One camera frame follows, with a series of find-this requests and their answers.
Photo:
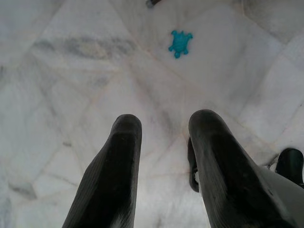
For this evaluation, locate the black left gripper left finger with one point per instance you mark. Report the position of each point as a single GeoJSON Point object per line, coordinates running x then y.
{"type": "Point", "coordinates": [111, 178]}

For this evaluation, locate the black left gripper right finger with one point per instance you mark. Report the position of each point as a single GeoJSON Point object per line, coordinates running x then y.
{"type": "Point", "coordinates": [225, 171]}

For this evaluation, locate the black robot foot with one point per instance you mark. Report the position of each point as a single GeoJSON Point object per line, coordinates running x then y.
{"type": "Point", "coordinates": [291, 166]}

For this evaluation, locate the blue turtle toy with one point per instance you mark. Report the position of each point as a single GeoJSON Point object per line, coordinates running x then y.
{"type": "Point", "coordinates": [180, 43]}

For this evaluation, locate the black furniture leg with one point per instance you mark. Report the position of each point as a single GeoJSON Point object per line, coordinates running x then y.
{"type": "Point", "coordinates": [152, 2]}

